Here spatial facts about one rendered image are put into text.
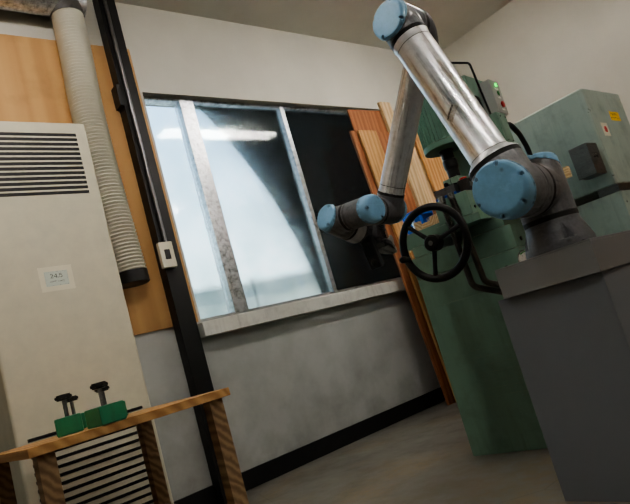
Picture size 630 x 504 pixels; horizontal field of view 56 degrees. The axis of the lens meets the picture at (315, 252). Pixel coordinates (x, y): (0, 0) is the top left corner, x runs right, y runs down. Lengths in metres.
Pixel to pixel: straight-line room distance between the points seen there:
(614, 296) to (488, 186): 0.40
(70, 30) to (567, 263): 2.55
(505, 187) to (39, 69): 2.42
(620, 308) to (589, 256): 0.15
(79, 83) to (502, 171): 2.18
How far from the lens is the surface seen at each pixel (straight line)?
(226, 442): 1.87
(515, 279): 1.68
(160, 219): 3.07
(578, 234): 1.72
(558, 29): 5.01
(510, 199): 1.56
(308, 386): 3.43
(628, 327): 1.64
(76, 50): 3.25
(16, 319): 2.52
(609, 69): 4.81
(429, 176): 4.55
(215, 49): 3.93
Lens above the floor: 0.56
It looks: 9 degrees up
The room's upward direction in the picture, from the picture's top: 16 degrees counter-clockwise
